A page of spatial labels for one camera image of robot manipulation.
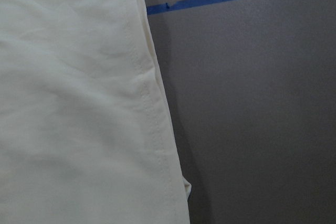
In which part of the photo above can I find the cream long-sleeve printed shirt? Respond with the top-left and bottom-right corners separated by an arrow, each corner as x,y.
1,0 -> 191,223

